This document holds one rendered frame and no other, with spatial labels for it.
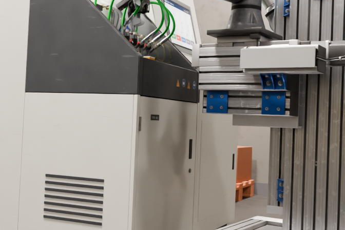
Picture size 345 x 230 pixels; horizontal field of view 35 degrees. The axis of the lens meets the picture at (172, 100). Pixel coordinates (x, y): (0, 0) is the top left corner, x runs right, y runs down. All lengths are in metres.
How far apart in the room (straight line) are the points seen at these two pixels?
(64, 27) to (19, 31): 0.25
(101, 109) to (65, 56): 0.30
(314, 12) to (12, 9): 1.37
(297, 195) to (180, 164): 0.72
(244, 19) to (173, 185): 0.94
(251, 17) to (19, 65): 1.10
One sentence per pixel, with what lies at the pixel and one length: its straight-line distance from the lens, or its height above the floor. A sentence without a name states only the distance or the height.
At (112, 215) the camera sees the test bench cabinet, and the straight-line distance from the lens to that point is 2.30.
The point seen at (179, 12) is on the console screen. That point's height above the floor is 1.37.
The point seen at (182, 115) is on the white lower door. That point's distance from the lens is 2.65.
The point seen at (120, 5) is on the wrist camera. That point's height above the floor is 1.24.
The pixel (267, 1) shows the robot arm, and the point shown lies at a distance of 2.70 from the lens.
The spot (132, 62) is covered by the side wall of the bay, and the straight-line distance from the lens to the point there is 2.24.
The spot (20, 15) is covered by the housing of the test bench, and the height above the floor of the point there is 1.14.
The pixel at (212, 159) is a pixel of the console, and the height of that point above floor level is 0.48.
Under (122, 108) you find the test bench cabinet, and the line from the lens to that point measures 2.25.
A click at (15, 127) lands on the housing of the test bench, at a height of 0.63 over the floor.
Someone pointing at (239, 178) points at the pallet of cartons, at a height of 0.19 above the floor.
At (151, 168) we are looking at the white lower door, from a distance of 2.37.
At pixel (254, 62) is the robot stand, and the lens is 1.88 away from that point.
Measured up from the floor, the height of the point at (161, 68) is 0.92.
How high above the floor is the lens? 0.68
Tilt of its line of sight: 2 degrees up
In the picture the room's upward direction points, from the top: 2 degrees clockwise
